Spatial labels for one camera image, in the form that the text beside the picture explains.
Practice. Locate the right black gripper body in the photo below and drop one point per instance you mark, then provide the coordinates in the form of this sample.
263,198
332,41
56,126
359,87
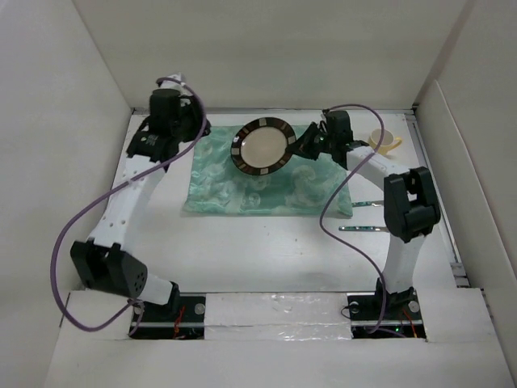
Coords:
314,141

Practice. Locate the green handled fork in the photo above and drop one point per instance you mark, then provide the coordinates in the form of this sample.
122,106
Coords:
364,228

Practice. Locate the yellow ceramic mug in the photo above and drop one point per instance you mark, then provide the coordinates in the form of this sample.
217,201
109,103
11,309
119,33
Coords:
384,140

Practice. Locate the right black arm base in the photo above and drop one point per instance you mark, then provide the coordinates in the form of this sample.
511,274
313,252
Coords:
401,317

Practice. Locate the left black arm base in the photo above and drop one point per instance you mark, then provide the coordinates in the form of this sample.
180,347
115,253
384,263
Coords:
182,318

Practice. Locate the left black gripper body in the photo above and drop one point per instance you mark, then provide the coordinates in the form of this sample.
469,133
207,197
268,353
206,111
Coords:
191,123

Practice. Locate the dark rimmed beige plate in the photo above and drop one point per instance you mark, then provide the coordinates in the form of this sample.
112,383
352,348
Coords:
260,147

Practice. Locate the green patterned cloth napkin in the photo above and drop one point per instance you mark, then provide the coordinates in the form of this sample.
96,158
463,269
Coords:
217,187

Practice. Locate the green handled knife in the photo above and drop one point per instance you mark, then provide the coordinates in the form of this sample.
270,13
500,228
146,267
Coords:
373,203

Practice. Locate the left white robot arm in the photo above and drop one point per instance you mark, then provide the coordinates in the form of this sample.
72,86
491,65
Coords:
105,261

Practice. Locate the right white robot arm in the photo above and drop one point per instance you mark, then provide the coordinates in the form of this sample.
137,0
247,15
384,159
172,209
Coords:
411,206

